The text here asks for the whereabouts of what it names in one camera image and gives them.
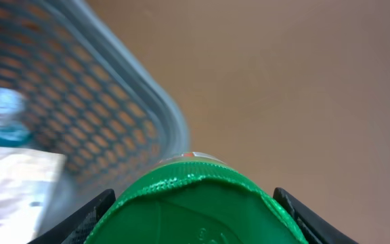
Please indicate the green lid jar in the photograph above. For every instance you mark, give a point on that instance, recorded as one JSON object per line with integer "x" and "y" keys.
{"x": 191, "y": 199}

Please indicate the beige plastic food pouch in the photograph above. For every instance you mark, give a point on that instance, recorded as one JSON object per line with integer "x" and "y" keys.
{"x": 27, "y": 181}

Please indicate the blue mouthwash bottle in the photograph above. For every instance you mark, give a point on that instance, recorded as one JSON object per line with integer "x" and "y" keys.
{"x": 13, "y": 133}

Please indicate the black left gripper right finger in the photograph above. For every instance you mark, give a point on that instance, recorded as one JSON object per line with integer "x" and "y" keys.
{"x": 314, "y": 228}

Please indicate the grey plastic shopping basket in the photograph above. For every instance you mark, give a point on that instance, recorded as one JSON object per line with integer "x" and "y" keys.
{"x": 87, "y": 98}

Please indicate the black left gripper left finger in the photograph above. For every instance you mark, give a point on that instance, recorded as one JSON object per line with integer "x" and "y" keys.
{"x": 77, "y": 227}

